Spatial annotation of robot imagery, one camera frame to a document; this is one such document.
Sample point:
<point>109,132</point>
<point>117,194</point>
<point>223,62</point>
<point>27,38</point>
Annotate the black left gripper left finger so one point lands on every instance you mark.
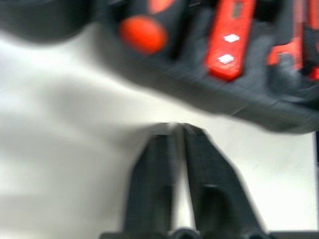
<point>154,179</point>

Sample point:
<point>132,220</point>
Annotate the orange spirit level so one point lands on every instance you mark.
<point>224,67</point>

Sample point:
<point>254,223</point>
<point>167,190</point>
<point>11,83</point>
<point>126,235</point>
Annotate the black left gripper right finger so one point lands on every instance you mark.
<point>211,179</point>

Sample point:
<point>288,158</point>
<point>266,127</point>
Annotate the orange black hand tool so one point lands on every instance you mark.
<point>284,49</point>

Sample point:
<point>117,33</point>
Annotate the black tool case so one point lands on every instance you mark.
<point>199,88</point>

